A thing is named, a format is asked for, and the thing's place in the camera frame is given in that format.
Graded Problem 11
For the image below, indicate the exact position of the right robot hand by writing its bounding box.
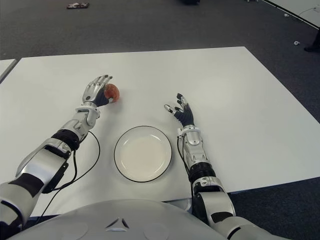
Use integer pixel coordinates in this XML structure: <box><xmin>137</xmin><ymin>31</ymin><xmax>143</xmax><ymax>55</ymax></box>
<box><xmin>163</xmin><ymin>92</ymin><xmax>196</xmax><ymax>127</ymax></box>

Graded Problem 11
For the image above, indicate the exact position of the white side table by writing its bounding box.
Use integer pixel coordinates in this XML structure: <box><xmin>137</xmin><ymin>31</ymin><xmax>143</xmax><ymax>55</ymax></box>
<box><xmin>0</xmin><ymin>58</ymin><xmax>17</xmax><ymax>84</ymax></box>

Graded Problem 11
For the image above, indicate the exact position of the white plate with black rim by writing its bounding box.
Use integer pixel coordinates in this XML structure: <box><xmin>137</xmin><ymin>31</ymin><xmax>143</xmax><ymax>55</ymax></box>
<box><xmin>113</xmin><ymin>125</ymin><xmax>174</xmax><ymax>183</ymax></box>

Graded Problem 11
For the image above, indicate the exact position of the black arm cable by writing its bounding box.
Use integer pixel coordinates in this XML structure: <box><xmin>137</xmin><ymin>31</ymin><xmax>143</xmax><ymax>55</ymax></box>
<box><xmin>176</xmin><ymin>136</ymin><xmax>195</xmax><ymax>201</ymax></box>
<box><xmin>37</xmin><ymin>130</ymin><xmax>101</xmax><ymax>223</ymax></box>

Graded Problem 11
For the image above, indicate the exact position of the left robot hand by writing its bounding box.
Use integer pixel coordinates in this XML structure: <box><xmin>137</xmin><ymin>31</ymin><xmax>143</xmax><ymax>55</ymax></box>
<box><xmin>81</xmin><ymin>74</ymin><xmax>114</xmax><ymax>107</ymax></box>

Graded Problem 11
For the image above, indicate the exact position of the white table with cable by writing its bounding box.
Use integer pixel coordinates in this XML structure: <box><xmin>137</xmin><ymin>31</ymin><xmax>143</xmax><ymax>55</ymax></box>
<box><xmin>262</xmin><ymin>0</ymin><xmax>320</xmax><ymax>28</ymax></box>

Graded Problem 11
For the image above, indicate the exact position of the red yellow apple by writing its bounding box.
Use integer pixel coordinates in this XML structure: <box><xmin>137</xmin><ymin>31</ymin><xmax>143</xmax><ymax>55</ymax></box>
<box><xmin>104</xmin><ymin>83</ymin><xmax>121</xmax><ymax>103</ymax></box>

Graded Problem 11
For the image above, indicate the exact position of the dark red flat floor item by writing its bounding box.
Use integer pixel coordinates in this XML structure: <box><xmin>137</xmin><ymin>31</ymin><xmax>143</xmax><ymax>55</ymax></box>
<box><xmin>66</xmin><ymin>2</ymin><xmax>90</xmax><ymax>10</ymax></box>

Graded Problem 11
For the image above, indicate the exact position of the grey robot torso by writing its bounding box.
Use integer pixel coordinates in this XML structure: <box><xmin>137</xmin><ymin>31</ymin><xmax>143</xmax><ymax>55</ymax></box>
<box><xmin>23</xmin><ymin>198</ymin><xmax>227</xmax><ymax>240</ymax></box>

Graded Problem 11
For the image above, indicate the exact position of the dark shoe of person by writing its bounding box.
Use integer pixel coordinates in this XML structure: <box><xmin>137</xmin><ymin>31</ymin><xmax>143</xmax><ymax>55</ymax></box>
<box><xmin>303</xmin><ymin>26</ymin><xmax>320</xmax><ymax>53</ymax></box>

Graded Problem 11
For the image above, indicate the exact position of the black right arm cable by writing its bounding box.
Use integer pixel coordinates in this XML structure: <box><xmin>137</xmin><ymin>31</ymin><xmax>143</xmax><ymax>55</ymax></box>
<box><xmin>176</xmin><ymin>136</ymin><xmax>195</xmax><ymax>201</ymax></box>

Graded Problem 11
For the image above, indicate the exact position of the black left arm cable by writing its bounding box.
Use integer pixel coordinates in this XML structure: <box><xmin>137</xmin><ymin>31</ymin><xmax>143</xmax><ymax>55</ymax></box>
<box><xmin>37</xmin><ymin>130</ymin><xmax>101</xmax><ymax>223</ymax></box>

